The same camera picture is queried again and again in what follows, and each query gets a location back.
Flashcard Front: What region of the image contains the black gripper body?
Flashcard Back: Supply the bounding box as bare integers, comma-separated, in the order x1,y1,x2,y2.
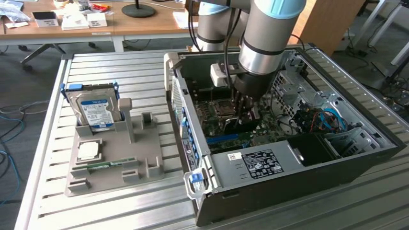
232,71,274,101

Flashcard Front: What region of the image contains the green black graphics card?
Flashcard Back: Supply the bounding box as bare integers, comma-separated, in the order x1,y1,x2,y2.
220,115,261,136

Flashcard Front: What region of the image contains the metal CPU socket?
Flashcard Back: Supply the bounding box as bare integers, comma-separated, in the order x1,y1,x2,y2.
209,98,236,117

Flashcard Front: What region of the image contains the green motherboard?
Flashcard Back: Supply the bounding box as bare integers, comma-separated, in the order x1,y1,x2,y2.
190,85,290,155

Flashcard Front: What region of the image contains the blue expansion slot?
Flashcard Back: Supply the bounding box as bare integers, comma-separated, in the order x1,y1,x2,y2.
205,133,240,146

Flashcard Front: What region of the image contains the metal drive cage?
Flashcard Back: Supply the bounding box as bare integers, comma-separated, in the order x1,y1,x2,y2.
270,69,340,115

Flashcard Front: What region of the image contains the grey power supply unit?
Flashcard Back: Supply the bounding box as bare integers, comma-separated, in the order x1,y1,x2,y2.
204,141,304,190

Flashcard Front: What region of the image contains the black plastic shroud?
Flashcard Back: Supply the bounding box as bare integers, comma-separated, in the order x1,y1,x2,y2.
285,133,342,168

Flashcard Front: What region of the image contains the white paper sheet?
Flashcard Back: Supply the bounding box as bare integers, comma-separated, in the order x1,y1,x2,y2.
172,11,198,29

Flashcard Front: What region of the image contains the wooden cabinet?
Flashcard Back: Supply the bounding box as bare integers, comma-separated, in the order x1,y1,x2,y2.
286,0,366,56

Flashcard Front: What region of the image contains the grey drive tray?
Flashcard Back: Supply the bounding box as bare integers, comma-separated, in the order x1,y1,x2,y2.
324,126,382,159

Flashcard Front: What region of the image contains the black grey PC case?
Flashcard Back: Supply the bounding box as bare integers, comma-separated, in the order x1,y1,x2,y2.
162,46,408,227

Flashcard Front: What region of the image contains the wooden office desk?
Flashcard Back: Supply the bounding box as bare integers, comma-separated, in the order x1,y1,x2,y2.
113,0,250,52
0,0,116,70

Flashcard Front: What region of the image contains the grey parts rack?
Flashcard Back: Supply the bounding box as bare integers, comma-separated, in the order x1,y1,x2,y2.
63,97,166,198

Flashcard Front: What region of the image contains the hard disk blue label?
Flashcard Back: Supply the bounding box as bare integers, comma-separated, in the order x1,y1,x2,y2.
60,81,121,132

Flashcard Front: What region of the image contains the black round stand base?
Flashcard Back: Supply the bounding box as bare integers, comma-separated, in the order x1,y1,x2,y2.
121,0,157,19

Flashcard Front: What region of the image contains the green RAM stick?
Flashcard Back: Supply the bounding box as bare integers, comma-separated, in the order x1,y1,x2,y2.
72,157,137,171

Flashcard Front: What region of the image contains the silver CPU chip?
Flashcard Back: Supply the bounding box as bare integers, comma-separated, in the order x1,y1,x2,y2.
76,141,100,161

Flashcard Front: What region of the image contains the small white labelled box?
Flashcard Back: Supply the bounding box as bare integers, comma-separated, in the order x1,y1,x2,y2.
87,13,107,28

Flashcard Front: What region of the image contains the wide white box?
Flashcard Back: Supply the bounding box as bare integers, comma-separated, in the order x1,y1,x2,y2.
60,11,91,31

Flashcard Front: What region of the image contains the white box black lid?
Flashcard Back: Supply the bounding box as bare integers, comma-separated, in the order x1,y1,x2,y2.
32,11,60,28

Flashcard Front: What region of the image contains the white paper tag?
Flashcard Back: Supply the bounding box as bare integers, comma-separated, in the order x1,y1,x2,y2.
3,21,31,29

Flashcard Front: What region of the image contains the clear plastic bag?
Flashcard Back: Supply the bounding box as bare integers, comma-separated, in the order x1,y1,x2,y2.
0,9,32,23

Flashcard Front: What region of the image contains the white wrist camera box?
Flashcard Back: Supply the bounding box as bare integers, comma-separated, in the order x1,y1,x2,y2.
209,62,240,87

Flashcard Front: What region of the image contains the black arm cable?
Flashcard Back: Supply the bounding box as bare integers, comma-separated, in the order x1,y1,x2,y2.
186,0,244,87

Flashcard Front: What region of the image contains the black plastic bracket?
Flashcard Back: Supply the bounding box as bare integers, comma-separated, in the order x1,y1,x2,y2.
292,109,320,134

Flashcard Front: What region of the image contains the blue SATA wire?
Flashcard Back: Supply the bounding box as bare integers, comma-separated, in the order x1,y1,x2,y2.
318,108,348,133

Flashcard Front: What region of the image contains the blue white case handle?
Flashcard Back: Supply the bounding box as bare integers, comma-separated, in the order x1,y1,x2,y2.
182,167,212,200

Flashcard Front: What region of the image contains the black floor cable bundle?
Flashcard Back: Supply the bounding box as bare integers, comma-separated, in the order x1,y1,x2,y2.
370,59,409,111

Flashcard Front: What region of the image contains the white table frame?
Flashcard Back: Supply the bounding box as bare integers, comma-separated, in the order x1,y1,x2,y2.
366,0,409,66

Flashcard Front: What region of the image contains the blue floor cable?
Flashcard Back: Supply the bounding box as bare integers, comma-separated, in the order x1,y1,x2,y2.
0,115,25,207

